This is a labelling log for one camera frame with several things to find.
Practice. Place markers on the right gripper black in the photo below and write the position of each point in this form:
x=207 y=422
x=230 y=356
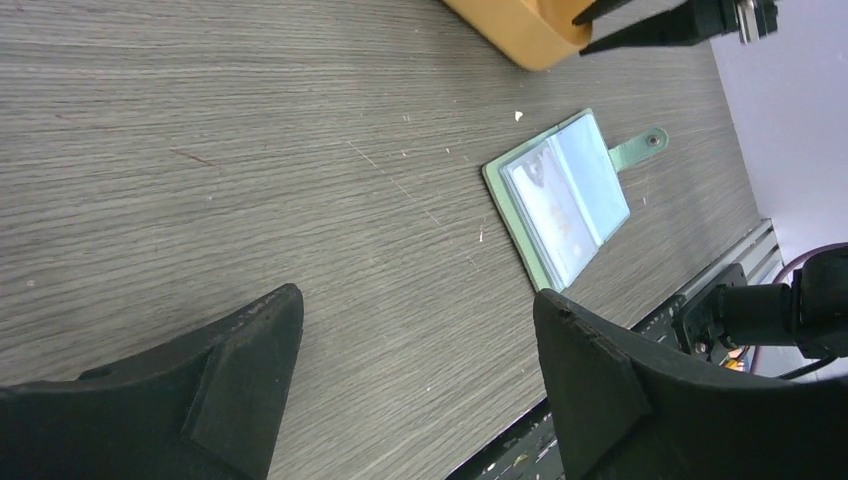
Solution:
x=687 y=24

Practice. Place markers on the orange oval tray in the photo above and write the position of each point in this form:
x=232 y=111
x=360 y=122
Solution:
x=533 y=34

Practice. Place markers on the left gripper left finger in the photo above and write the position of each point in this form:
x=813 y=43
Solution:
x=207 y=404

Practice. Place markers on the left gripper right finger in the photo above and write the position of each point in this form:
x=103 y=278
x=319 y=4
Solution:
x=716 y=423

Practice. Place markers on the green card holder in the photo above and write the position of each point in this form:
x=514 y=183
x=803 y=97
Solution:
x=592 y=168

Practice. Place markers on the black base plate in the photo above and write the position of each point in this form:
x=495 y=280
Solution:
x=591 y=370

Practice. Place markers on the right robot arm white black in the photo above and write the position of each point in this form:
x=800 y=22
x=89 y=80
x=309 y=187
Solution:
x=809 y=314

